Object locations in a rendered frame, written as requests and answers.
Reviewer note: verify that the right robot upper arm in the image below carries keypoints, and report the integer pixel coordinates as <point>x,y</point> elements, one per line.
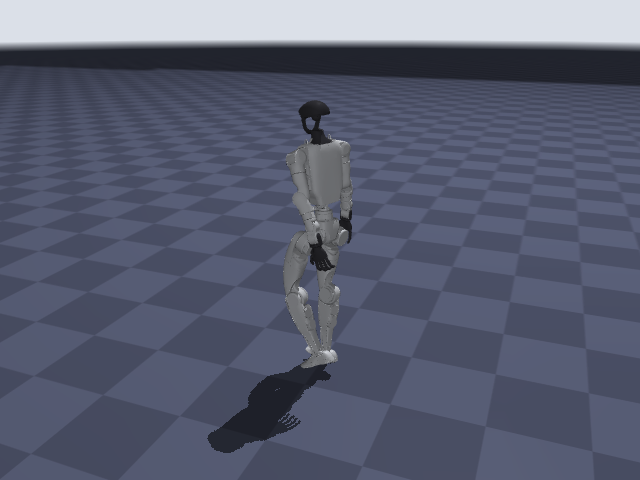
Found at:
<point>346,163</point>

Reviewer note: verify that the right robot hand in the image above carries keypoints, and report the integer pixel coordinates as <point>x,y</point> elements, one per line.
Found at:
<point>346,224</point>

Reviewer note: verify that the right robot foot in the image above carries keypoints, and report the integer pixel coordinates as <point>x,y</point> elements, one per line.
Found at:
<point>331,351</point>

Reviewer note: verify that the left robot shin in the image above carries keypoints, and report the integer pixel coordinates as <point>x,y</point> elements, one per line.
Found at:
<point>303,318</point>

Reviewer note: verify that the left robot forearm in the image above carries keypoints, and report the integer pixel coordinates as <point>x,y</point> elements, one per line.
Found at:
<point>312,227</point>

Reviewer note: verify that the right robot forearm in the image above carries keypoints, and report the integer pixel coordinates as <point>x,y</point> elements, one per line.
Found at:
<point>346,201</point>

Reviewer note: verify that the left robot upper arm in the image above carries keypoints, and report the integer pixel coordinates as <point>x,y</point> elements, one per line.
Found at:
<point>296,160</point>

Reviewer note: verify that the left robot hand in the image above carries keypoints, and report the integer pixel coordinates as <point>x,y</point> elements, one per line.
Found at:
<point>318,255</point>

